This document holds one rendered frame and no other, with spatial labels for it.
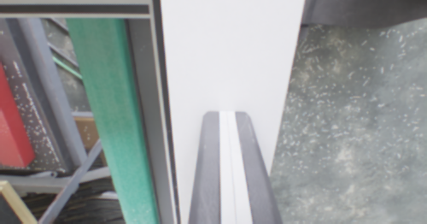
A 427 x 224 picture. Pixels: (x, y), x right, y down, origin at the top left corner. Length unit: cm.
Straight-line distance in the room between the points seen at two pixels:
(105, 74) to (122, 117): 4
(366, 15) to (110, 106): 93
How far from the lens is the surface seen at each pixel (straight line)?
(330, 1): 93
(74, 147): 71
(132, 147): 20
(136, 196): 25
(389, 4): 104
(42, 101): 64
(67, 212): 143
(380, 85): 138
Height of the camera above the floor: 101
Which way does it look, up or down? 61 degrees down
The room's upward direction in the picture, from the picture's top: 178 degrees counter-clockwise
